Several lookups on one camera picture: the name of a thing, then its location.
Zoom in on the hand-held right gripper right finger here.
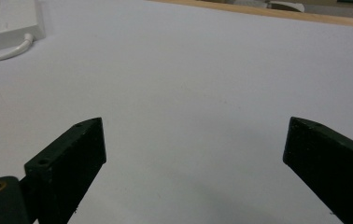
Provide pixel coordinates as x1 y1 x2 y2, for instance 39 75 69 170
282 116 353 224

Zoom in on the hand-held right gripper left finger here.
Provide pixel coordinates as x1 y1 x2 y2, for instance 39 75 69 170
19 117 107 224

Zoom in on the white power strip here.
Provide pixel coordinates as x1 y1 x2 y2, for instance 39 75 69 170
0 0 47 53

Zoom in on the white curved object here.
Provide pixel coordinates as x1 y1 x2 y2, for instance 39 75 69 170
266 0 305 13

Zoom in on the white power cable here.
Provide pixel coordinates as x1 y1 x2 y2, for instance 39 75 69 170
0 33 35 63

